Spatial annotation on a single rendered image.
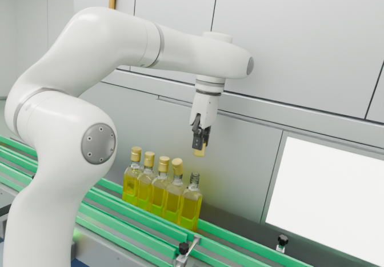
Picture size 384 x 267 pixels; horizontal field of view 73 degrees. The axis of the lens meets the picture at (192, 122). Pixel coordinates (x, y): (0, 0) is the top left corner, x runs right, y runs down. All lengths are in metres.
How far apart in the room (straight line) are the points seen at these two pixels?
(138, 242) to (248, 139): 0.48
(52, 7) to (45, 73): 5.82
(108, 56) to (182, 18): 0.56
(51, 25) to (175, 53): 5.79
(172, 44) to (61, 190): 0.33
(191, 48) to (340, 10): 0.45
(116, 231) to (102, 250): 0.08
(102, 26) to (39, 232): 0.32
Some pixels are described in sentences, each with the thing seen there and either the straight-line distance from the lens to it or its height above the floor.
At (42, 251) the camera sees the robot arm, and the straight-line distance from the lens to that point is 0.49.
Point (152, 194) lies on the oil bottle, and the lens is 0.92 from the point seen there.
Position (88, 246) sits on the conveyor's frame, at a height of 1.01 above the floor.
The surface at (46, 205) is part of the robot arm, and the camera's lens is 0.44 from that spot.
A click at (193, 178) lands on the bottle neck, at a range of 0.83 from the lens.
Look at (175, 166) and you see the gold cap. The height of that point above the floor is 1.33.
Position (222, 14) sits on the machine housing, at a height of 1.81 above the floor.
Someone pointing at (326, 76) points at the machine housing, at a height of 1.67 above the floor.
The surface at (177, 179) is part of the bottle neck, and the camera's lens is 0.86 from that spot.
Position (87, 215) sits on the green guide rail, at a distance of 1.00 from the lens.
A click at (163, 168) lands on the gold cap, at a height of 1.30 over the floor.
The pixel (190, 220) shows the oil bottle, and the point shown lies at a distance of 0.89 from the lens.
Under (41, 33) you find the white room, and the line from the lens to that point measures 6.54.
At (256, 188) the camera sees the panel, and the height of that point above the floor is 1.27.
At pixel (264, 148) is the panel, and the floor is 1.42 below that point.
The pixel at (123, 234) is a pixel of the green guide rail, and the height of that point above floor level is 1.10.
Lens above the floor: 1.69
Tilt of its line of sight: 16 degrees down
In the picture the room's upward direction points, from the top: 8 degrees clockwise
